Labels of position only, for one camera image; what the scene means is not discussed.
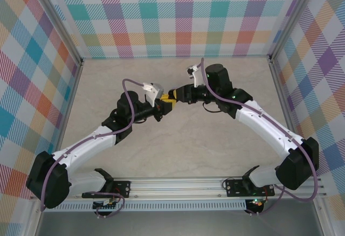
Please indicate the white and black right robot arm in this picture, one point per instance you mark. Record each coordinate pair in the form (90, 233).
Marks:
(264, 123)

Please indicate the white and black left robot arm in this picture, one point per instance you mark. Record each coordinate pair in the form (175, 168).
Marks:
(86, 144)

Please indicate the small electronics board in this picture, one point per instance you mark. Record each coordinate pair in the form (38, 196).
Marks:
(254, 203)
(106, 205)

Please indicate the grey metal sheet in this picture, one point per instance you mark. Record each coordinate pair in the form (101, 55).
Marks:
(175, 223)

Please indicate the aluminium side rail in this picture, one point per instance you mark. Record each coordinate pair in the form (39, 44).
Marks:
(72, 90)
(280, 90)

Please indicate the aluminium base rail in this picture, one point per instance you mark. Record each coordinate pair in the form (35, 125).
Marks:
(175, 187)

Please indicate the aluminium frame post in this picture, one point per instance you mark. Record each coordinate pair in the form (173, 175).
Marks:
(61, 21)
(293, 17)

